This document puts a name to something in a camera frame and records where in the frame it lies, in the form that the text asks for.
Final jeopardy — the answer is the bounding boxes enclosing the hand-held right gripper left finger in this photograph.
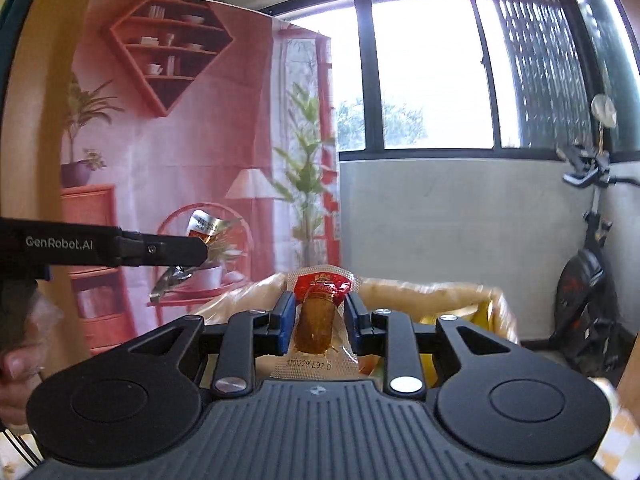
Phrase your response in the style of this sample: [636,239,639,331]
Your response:
[120,290,297,398]

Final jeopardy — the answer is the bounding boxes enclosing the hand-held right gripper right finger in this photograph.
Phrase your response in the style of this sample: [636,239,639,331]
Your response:
[344,290,521,397]

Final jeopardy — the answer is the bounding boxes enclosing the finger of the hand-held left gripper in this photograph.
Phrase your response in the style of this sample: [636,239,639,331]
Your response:
[117,232,209,269]

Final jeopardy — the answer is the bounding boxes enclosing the clear red label sausage packet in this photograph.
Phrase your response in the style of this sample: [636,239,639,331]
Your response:
[272,267,362,379]

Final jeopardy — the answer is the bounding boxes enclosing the silver foil snack packet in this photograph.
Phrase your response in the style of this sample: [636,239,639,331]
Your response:
[149,209,242,304]

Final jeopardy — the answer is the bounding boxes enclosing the cardboard box with plastic liner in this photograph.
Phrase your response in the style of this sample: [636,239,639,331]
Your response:
[194,272,522,392]

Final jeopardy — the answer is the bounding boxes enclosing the yellow snack packet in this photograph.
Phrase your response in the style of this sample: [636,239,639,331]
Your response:
[419,299,502,387]

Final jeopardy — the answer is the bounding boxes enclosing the person's left hand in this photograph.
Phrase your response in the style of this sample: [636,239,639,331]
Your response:
[0,305,66,427]

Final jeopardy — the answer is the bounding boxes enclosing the printed pink room backdrop cloth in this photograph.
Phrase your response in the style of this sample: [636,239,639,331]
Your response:
[60,0,342,357]

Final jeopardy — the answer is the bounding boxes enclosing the black exercise bike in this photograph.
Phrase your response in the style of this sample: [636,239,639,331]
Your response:
[547,142,640,377]

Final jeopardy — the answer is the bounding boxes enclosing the black framed window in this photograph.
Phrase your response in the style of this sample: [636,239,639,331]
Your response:
[260,0,640,164]

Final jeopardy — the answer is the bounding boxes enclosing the checkered floral tablecloth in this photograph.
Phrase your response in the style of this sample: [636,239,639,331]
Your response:
[589,375,640,477]

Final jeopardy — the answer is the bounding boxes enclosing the white bag on stick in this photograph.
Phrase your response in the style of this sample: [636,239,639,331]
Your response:
[590,93,617,129]

